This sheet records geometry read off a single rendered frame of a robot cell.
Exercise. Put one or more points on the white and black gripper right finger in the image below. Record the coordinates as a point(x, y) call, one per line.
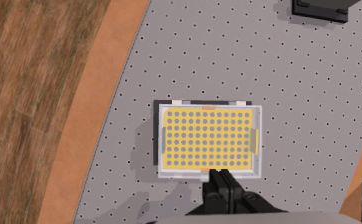
point(245, 202)

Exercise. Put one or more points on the grey flat base plate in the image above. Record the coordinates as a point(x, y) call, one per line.
point(305, 72)

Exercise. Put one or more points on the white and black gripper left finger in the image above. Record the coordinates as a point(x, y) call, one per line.
point(215, 196)

